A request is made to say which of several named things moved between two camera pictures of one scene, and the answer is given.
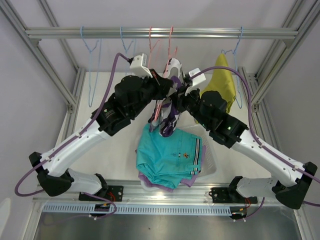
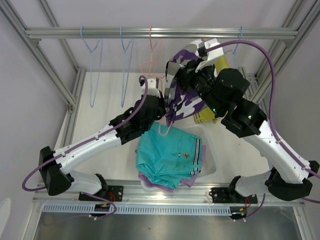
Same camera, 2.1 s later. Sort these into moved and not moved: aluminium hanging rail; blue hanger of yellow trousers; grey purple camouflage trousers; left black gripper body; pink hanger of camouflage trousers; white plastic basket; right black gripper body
Moved: right black gripper body; pink hanger of camouflage trousers; grey purple camouflage trousers; left black gripper body
Not moved: white plastic basket; aluminium hanging rail; blue hanger of yellow trousers
